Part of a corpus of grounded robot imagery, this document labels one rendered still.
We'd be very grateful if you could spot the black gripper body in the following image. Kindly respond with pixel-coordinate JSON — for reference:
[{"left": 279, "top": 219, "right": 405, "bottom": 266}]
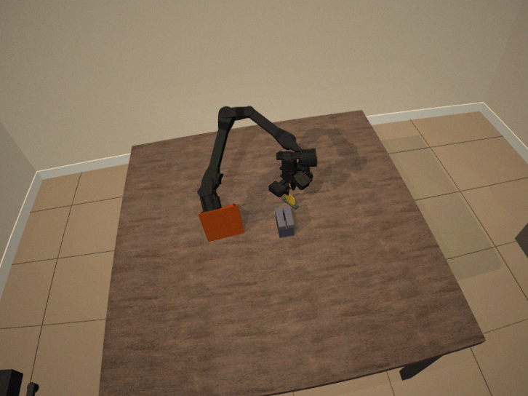
[{"left": 268, "top": 162, "right": 311, "bottom": 197}]

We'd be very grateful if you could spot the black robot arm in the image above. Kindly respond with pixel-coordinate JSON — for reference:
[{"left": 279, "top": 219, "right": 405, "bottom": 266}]
[{"left": 197, "top": 106, "right": 317, "bottom": 213}]

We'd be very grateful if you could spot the gold coin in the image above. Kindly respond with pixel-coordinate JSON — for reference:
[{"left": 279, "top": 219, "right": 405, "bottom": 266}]
[{"left": 285, "top": 194, "right": 296, "bottom": 205}]

